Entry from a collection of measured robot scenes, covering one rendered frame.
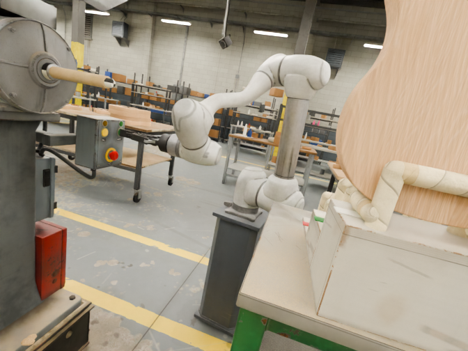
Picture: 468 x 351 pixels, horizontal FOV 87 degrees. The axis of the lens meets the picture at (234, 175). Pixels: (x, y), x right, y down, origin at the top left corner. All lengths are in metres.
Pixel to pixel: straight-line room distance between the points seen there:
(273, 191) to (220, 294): 0.71
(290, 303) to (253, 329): 0.09
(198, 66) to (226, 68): 1.42
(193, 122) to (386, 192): 0.57
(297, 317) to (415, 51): 0.45
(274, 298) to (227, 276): 1.02
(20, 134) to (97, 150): 0.23
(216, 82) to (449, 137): 12.08
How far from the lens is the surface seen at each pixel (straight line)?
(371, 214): 0.44
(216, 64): 12.58
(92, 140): 1.10
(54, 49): 0.97
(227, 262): 1.47
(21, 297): 1.38
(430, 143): 0.48
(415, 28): 0.48
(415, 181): 0.45
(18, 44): 0.91
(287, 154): 1.19
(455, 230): 0.60
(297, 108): 1.16
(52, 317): 1.40
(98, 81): 0.79
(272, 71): 1.21
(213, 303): 1.66
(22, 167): 1.15
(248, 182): 1.31
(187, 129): 0.82
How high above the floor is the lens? 1.23
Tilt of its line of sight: 13 degrees down
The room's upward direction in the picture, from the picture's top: 11 degrees clockwise
